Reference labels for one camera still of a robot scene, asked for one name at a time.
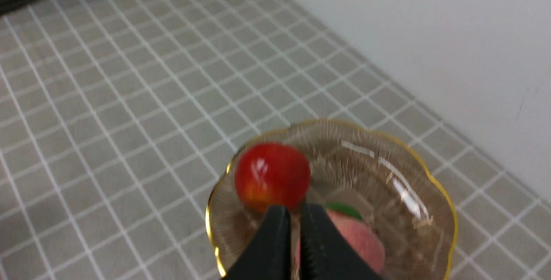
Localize glass bowl with gold rim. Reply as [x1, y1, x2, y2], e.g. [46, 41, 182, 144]
[205, 119, 458, 280]

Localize pink peach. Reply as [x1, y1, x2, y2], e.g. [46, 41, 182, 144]
[295, 206, 385, 280]

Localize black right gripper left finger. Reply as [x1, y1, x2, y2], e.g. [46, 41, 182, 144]
[222, 205, 291, 280]

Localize red apple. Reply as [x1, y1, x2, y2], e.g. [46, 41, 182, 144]
[234, 143, 311, 213]

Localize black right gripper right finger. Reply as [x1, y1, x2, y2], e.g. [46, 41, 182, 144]
[300, 203, 382, 280]

